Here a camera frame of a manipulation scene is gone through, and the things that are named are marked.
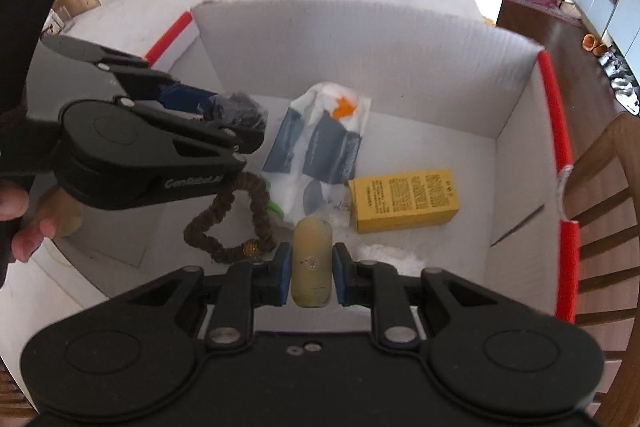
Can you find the grey white shoes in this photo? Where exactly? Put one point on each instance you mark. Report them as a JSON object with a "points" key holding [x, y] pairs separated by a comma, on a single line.
{"points": [[622, 82]]}

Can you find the yellow cardboard box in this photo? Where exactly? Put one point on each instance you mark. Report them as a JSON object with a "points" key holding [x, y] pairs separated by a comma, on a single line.
{"points": [[405, 202]]}

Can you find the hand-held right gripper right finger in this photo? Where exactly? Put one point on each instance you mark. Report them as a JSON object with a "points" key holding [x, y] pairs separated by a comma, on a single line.
{"points": [[339, 274]]}

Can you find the light slippers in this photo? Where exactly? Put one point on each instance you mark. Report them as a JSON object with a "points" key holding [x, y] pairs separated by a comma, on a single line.
{"points": [[569, 7]]}

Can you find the wooden chair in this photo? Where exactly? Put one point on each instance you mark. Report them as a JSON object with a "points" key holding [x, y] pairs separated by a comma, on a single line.
{"points": [[610, 187]]}

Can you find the small green plastic piece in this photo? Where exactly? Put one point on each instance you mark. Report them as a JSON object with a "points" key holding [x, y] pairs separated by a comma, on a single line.
{"points": [[274, 207]]}

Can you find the person's left hand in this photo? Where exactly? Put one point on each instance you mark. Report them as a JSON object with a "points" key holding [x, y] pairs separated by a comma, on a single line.
{"points": [[15, 202]]}

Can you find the orange slippers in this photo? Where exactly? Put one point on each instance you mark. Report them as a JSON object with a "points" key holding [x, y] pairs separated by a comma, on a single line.
{"points": [[592, 43]]}

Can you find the pale yellow tube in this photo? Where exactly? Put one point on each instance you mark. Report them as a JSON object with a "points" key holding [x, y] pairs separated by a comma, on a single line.
{"points": [[311, 257]]}

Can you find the white plastic bag orange print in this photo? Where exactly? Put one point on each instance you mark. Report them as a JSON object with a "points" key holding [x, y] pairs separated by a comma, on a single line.
{"points": [[325, 142]]}

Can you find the wooden holder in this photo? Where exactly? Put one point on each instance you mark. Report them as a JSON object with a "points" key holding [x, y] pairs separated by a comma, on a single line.
{"points": [[75, 4]]}

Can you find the black wrapper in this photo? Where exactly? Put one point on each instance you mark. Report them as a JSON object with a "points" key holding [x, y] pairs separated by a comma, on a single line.
{"points": [[242, 112]]}

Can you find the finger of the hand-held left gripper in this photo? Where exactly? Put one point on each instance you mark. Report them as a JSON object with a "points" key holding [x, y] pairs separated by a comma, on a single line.
{"points": [[210, 132], [187, 98]]}

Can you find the red snack bag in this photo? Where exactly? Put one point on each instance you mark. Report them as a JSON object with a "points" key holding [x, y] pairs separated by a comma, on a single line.
{"points": [[54, 24]]}

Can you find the white cardboard box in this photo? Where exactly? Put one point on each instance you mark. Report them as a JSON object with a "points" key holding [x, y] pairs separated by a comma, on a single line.
{"points": [[400, 72]]}

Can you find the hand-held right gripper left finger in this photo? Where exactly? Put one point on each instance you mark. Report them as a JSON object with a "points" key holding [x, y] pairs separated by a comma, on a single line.
{"points": [[286, 274]]}

